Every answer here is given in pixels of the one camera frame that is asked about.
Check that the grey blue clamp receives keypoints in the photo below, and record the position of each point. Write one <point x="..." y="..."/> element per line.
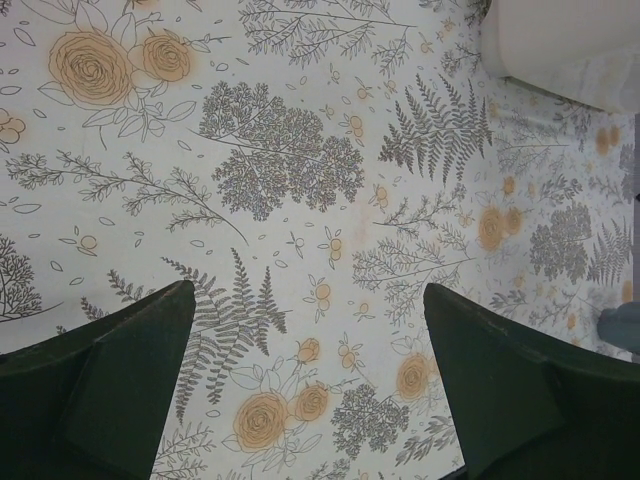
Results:
<point x="620" y="327"/>

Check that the floral patterned table mat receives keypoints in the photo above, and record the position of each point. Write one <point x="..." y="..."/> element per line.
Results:
<point x="311" y="166"/>

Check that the white plastic bin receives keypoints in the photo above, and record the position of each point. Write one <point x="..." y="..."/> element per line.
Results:
<point x="583" y="50"/>

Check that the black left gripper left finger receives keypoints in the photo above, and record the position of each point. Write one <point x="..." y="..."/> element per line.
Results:
<point x="92" y="403"/>

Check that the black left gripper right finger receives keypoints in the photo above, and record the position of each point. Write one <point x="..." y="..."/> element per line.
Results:
<point x="527" y="405"/>

